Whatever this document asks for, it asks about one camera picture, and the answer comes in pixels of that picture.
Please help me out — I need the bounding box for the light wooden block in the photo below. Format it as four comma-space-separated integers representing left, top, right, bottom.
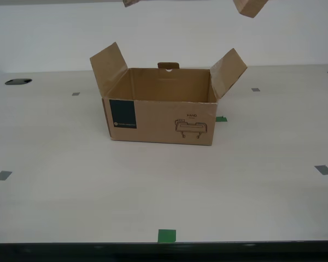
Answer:
232, 0, 271, 19

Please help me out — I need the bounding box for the brown cardboard box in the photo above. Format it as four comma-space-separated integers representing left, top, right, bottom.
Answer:
89, 41, 248, 147

